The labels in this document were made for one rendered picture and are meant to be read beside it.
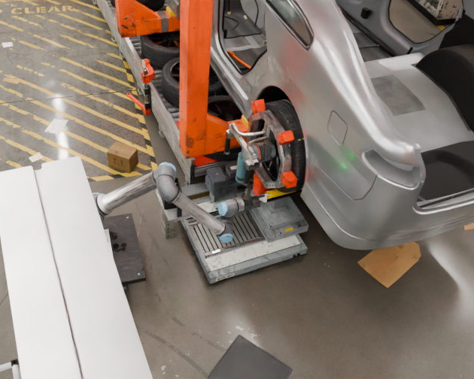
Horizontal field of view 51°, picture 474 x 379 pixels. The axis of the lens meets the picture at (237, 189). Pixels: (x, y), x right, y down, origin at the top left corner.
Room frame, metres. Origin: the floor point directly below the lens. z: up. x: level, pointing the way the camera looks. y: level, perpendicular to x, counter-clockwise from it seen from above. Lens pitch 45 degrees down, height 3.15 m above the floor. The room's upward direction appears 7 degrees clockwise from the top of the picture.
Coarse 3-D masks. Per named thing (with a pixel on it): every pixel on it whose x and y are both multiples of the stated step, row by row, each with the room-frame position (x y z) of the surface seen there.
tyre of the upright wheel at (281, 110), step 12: (276, 108) 2.79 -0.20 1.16; (288, 108) 2.78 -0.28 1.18; (288, 120) 2.66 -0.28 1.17; (300, 132) 2.60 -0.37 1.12; (300, 144) 2.54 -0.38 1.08; (300, 156) 2.49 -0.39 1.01; (264, 168) 2.80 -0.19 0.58; (300, 168) 2.47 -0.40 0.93; (300, 180) 2.47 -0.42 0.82; (288, 192) 2.51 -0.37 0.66
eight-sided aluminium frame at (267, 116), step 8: (264, 112) 2.78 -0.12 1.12; (256, 120) 2.91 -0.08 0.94; (272, 120) 2.74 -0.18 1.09; (248, 128) 2.92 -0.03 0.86; (256, 128) 2.92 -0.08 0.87; (272, 128) 2.64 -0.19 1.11; (280, 128) 2.63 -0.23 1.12; (256, 136) 2.92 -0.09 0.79; (280, 152) 2.52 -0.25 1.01; (288, 152) 2.53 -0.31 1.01; (288, 160) 2.49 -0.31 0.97; (256, 168) 2.75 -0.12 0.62; (280, 168) 2.48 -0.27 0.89; (288, 168) 2.48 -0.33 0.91; (264, 176) 2.71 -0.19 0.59; (280, 176) 2.47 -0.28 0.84; (264, 184) 2.61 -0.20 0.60; (272, 184) 2.53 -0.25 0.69; (280, 184) 2.46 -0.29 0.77
